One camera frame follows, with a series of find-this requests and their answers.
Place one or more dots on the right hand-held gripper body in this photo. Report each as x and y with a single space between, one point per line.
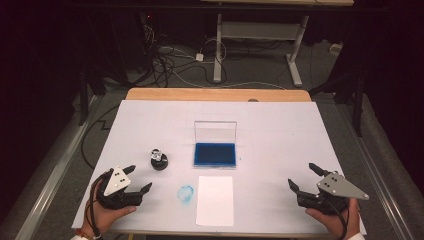
336 186

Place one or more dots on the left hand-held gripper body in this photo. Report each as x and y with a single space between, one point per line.
115 181

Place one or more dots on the blue ink pad clear case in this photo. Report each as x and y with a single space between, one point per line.
215 155

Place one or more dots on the person's left hand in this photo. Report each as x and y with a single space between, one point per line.
106 218

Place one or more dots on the person's right hand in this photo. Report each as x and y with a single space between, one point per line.
336 225

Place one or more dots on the white table cover sheet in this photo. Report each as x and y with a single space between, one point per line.
273 140

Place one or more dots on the white paper sheet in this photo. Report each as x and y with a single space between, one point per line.
215 201

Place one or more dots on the black metal stand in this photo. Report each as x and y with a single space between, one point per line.
83 100
358 106

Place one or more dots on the round table grommet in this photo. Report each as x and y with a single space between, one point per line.
253 100

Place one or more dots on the white power adapter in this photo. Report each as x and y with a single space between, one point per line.
199 57

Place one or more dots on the light wooden desk top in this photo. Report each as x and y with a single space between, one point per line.
276 2

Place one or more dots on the grey metal floor rail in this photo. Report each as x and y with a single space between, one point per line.
376 173
53 180

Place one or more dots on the white metal desk frame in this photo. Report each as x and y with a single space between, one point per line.
260 30

